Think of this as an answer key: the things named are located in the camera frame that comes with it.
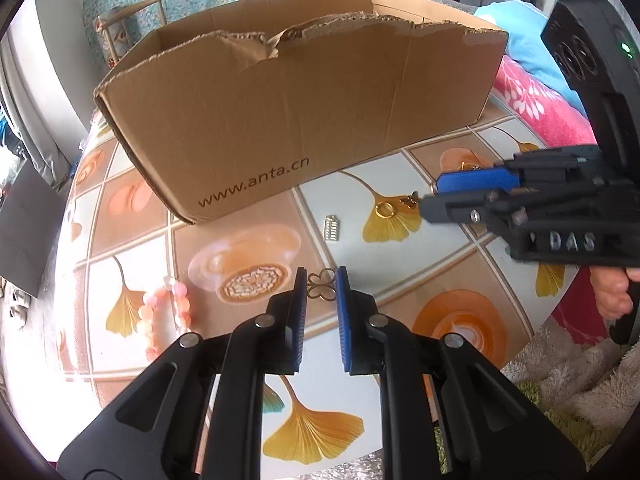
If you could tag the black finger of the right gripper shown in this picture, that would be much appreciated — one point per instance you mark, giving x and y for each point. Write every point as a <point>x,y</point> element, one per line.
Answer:
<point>468,207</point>

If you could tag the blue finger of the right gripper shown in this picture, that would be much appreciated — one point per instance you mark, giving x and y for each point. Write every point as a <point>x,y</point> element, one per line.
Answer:
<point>475,179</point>

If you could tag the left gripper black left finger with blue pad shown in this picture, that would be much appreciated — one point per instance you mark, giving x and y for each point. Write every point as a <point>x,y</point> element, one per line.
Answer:
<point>196,410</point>

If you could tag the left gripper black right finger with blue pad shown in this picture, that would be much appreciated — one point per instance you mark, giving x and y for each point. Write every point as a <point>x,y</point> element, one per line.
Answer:
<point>447,412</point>

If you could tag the gold ring earring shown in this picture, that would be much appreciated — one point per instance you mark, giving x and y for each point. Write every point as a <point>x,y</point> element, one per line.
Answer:
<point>387,207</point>

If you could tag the gold butterfly hair clip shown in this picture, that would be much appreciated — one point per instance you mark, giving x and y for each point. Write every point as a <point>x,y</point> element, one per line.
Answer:
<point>321,285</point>

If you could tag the person's right hand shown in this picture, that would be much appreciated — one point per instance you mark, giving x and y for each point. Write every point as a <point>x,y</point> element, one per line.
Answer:
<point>610,287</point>

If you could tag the pink floral blanket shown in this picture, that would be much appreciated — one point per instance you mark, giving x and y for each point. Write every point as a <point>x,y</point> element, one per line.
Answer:
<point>545,111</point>

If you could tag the white fluffy rug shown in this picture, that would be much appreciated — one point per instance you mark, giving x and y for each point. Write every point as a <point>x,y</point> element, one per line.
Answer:
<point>588,391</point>

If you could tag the light blue blanket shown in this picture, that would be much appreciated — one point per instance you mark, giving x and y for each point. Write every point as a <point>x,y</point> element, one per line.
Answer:
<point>524,24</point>

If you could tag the patterned tablecloth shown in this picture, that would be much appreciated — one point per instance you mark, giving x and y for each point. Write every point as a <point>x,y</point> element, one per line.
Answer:
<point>131,278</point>

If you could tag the silver rhinestone hair clip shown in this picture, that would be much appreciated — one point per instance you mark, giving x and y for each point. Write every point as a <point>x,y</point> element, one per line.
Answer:
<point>331,228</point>

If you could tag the pair of shoes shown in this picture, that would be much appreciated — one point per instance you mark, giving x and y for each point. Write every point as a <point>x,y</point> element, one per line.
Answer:
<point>19,304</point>

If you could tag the dark grey cabinet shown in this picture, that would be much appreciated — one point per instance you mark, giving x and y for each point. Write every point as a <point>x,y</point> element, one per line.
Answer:
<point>31,215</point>

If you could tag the brown cardboard box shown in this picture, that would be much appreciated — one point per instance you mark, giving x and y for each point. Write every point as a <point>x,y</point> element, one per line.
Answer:
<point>237,103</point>

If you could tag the wooden chair dark seat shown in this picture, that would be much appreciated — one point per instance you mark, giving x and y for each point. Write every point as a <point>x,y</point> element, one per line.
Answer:
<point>111,28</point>

